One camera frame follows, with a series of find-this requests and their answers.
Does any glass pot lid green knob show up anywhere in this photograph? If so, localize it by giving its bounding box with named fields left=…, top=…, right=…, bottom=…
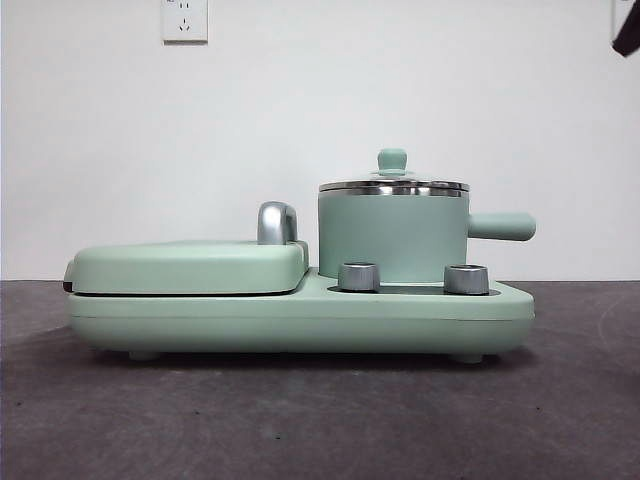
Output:
left=319, top=147, right=471, bottom=194

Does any mint green hinged grill lid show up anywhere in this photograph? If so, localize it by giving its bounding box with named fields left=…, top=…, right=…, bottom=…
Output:
left=62, top=239, right=311, bottom=297

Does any silver control knob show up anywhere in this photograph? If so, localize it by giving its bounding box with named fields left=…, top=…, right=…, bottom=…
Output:
left=338, top=261, right=381, bottom=292
left=443, top=263, right=490, bottom=295

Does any mint green breakfast machine base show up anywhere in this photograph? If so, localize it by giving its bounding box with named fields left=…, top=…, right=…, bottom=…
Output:
left=67, top=266, right=536, bottom=364

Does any chrome grill lid handle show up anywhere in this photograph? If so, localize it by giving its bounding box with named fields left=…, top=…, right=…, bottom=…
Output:
left=257, top=200, right=300, bottom=246

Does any mint green pot with handle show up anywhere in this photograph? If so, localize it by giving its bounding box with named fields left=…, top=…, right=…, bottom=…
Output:
left=317, top=182, right=537, bottom=282

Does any white wall socket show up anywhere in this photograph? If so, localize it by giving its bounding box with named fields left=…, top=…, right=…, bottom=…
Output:
left=160, top=0, right=209, bottom=44
left=612, top=0, right=640, bottom=31

